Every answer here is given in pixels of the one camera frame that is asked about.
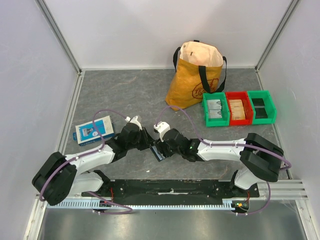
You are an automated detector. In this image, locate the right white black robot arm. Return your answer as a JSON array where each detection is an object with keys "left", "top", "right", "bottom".
[{"left": 153, "top": 128, "right": 284, "bottom": 197}]

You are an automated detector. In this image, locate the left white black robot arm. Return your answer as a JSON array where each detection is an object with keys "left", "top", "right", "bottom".
[{"left": 31, "top": 123, "right": 154, "bottom": 206}]

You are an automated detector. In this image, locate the blue white card box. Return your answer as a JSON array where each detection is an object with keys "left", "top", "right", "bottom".
[{"left": 72, "top": 116, "right": 115, "bottom": 146}]

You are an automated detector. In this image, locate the silver cards stack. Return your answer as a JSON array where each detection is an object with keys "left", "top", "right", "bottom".
[{"left": 206, "top": 99, "right": 223, "bottom": 119}]

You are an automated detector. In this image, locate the gold cards stack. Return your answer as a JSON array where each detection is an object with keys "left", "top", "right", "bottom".
[{"left": 229, "top": 99, "right": 246, "bottom": 121}]

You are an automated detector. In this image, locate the black cards stack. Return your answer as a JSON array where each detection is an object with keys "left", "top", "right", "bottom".
[{"left": 251, "top": 98, "right": 268, "bottom": 119}]

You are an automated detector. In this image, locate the left green plastic bin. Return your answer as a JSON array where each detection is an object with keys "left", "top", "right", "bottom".
[{"left": 202, "top": 92, "right": 230, "bottom": 127}]

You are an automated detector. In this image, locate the green plastic bin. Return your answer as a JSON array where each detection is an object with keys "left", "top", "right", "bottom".
[
  {"left": 202, "top": 92, "right": 230, "bottom": 127},
  {"left": 247, "top": 90, "right": 277, "bottom": 125}
]

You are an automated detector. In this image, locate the red plastic bin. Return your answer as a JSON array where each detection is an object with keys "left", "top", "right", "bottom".
[{"left": 225, "top": 91, "right": 254, "bottom": 126}]

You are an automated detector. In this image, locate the yellow tote bag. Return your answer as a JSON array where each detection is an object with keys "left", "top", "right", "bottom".
[{"left": 165, "top": 40, "right": 227, "bottom": 111}]

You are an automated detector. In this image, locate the right green plastic bin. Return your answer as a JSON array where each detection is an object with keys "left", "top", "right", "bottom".
[{"left": 247, "top": 90, "right": 277, "bottom": 125}]

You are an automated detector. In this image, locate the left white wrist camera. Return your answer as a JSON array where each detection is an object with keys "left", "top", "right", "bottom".
[{"left": 125, "top": 115, "right": 143, "bottom": 131}]

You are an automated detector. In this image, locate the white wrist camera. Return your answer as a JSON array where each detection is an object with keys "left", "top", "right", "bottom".
[
  {"left": 153, "top": 121, "right": 171, "bottom": 142},
  {"left": 125, "top": 115, "right": 143, "bottom": 131}
]

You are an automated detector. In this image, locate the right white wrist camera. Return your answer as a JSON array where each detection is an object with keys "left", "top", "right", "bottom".
[{"left": 153, "top": 121, "right": 171, "bottom": 142}]

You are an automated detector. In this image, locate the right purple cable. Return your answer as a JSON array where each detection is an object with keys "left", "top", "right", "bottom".
[{"left": 155, "top": 105, "right": 293, "bottom": 217}]

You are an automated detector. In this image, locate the purple cable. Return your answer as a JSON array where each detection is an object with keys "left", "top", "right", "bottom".
[
  {"left": 155, "top": 105, "right": 293, "bottom": 217},
  {"left": 39, "top": 109, "right": 133, "bottom": 216}
]

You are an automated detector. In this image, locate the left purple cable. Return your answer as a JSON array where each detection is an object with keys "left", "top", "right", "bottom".
[{"left": 39, "top": 109, "right": 133, "bottom": 216}]

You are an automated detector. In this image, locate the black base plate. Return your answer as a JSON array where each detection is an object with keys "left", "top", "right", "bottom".
[{"left": 97, "top": 179, "right": 260, "bottom": 199}]

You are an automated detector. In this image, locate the slotted cable duct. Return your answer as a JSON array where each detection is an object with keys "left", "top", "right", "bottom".
[{"left": 46, "top": 198, "right": 251, "bottom": 210}]

